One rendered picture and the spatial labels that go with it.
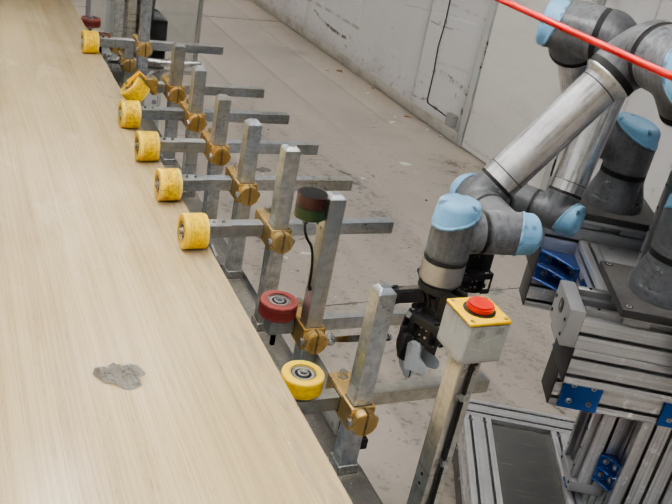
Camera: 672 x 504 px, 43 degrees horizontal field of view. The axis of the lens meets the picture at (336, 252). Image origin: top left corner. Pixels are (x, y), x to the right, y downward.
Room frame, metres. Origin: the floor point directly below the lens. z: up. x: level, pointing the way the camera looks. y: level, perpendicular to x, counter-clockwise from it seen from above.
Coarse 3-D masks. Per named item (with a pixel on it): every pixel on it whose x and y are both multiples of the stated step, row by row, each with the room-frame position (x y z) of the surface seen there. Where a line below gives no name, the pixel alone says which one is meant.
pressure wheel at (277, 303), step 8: (264, 296) 1.53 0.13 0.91; (272, 296) 1.54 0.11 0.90; (280, 296) 1.53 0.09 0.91; (288, 296) 1.55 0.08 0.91; (264, 304) 1.50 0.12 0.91; (272, 304) 1.50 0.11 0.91; (280, 304) 1.51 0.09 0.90; (288, 304) 1.51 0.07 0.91; (296, 304) 1.52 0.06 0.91; (264, 312) 1.49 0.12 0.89; (272, 312) 1.49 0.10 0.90; (280, 312) 1.49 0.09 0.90; (288, 312) 1.50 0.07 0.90; (296, 312) 1.52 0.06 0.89; (272, 320) 1.49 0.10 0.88; (280, 320) 1.49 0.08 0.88; (288, 320) 1.50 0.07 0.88; (272, 336) 1.52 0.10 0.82; (272, 344) 1.52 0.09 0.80
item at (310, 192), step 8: (304, 192) 1.49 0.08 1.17; (312, 192) 1.50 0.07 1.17; (320, 192) 1.51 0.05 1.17; (304, 224) 1.49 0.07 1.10; (320, 224) 1.51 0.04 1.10; (304, 232) 1.49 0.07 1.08; (312, 248) 1.50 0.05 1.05; (312, 256) 1.50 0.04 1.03; (312, 264) 1.50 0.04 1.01; (312, 272) 1.51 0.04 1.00
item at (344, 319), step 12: (324, 312) 1.59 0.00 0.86; (336, 312) 1.60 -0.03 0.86; (348, 312) 1.61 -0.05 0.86; (360, 312) 1.62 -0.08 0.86; (396, 312) 1.65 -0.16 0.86; (264, 324) 1.53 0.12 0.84; (276, 324) 1.51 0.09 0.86; (288, 324) 1.52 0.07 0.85; (324, 324) 1.56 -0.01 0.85; (336, 324) 1.58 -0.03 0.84; (348, 324) 1.59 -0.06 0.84; (360, 324) 1.60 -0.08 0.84; (396, 324) 1.65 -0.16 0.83
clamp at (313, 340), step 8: (296, 320) 1.52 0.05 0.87; (296, 328) 1.52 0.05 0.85; (304, 328) 1.49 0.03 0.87; (312, 328) 1.50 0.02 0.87; (320, 328) 1.51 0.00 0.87; (296, 336) 1.51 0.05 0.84; (304, 336) 1.49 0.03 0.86; (312, 336) 1.48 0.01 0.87; (320, 336) 1.48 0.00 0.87; (304, 344) 1.47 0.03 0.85; (312, 344) 1.48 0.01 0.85; (320, 344) 1.48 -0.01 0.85; (312, 352) 1.48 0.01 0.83; (320, 352) 1.49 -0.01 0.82
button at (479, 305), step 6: (468, 300) 1.07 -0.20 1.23; (474, 300) 1.07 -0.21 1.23; (480, 300) 1.08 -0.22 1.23; (486, 300) 1.08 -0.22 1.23; (468, 306) 1.06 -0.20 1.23; (474, 306) 1.06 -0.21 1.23; (480, 306) 1.06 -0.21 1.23; (486, 306) 1.06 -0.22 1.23; (492, 306) 1.07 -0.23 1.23; (474, 312) 1.05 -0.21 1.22; (480, 312) 1.05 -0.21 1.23; (486, 312) 1.05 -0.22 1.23; (492, 312) 1.06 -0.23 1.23
